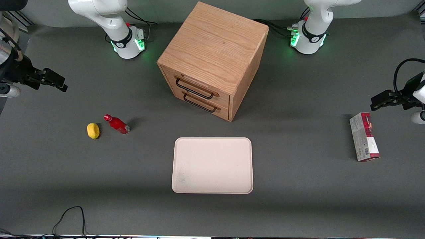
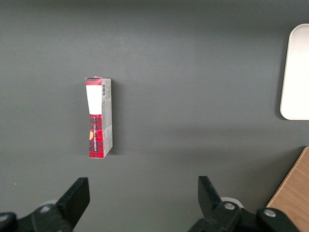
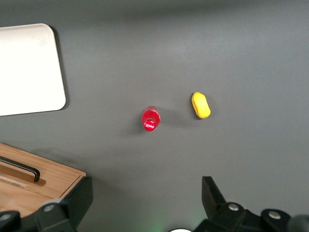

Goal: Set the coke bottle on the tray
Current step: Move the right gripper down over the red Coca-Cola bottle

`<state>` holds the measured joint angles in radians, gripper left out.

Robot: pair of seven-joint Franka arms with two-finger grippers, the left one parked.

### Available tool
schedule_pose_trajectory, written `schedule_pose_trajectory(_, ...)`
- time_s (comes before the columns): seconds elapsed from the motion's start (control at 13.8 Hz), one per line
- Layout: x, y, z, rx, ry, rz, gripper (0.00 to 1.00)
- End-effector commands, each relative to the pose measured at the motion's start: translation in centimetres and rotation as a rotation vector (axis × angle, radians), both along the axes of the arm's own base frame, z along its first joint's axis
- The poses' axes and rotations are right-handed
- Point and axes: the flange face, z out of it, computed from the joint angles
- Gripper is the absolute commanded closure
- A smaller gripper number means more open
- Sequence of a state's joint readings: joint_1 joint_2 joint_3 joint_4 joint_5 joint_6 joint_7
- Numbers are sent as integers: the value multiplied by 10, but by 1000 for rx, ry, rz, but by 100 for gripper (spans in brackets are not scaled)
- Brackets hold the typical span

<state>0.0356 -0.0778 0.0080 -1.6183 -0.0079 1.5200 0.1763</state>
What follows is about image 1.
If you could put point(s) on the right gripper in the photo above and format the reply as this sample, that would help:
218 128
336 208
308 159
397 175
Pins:
19 71

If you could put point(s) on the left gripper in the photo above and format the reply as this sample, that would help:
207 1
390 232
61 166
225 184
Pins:
407 94

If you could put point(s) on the red coke bottle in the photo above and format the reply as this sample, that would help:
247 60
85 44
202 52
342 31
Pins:
118 124

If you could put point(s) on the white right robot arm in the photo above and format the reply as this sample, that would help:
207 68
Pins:
113 23

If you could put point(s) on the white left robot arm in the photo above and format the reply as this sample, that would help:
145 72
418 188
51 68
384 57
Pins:
313 30

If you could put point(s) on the beige plastic tray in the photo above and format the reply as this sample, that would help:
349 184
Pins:
212 166

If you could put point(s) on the grey red carton box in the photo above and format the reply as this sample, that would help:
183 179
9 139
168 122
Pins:
363 137

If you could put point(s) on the yellow lemon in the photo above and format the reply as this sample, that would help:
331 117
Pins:
93 130

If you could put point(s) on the beige rounded fixture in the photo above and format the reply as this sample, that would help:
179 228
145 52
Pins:
10 28

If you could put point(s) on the wooden drawer cabinet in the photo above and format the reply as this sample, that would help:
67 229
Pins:
215 43

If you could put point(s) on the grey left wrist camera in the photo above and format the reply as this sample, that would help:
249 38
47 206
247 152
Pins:
418 117

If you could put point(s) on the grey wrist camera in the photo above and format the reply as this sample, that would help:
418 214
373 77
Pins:
418 117
10 91

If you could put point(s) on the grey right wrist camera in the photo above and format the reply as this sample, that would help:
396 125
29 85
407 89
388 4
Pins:
10 91

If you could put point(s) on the aluminium frame rail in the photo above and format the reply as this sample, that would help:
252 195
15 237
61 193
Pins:
21 18

